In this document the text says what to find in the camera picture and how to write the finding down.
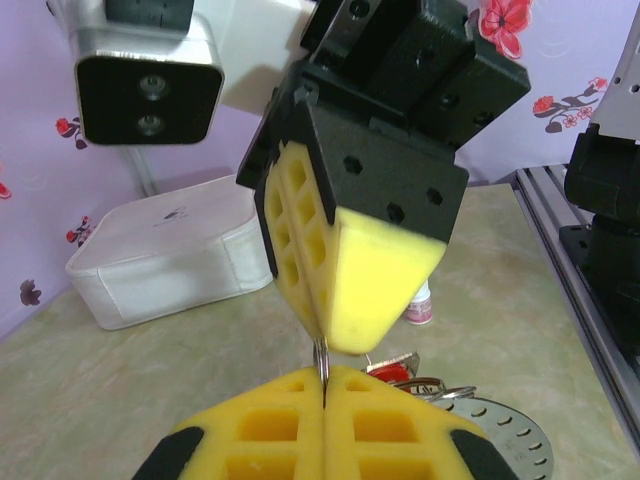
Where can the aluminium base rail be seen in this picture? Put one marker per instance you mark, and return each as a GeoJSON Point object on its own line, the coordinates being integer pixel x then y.
{"type": "Point", "coordinates": [540, 200]}

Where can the small red-capped vial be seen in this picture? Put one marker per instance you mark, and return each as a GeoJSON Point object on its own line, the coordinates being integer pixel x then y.
{"type": "Point", "coordinates": [419, 312]}

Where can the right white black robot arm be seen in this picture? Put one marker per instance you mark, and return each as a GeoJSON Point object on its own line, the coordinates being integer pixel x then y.
{"type": "Point", "coordinates": [610, 200]}

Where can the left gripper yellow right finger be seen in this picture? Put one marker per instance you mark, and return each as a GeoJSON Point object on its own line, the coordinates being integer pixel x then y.
{"type": "Point", "coordinates": [350, 405]}

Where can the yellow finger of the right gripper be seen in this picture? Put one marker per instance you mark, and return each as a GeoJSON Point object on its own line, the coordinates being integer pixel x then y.
{"type": "Point", "coordinates": [380, 280]}
{"type": "Point", "coordinates": [286, 260]}

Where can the red-headed key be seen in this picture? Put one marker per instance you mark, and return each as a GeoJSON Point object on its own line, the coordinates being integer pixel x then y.
{"type": "Point", "coordinates": [395, 372]}

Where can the white square lidded case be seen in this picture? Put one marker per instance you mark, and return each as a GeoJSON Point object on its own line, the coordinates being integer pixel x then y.
{"type": "Point", "coordinates": [160, 250]}

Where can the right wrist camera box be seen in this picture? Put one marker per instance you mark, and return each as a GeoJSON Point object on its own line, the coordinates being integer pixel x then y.
{"type": "Point", "coordinates": [150, 100]}

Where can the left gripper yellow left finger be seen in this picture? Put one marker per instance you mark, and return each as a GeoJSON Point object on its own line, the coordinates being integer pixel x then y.
{"type": "Point", "coordinates": [300, 400]}

